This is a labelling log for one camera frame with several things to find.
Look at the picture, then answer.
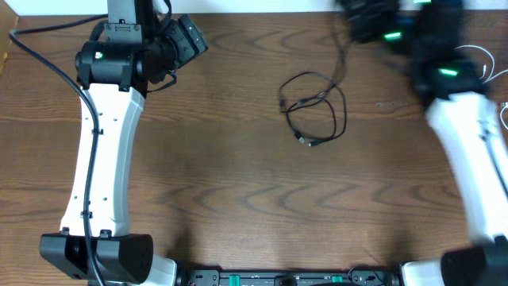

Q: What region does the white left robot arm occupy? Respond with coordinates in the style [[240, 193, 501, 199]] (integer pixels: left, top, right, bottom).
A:
[[40, 1, 208, 285]]

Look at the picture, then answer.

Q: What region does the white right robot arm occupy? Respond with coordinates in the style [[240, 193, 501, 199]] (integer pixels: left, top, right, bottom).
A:
[[341, 0, 507, 285]]

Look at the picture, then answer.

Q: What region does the white USB cable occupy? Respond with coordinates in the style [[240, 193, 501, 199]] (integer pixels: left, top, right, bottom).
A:
[[456, 44, 508, 130]]

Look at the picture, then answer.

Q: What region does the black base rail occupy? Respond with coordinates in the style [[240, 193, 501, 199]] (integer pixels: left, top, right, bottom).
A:
[[175, 266, 403, 286]]

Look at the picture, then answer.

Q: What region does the thin black cable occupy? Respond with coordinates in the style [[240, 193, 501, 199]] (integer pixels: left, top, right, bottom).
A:
[[285, 23, 352, 148]]

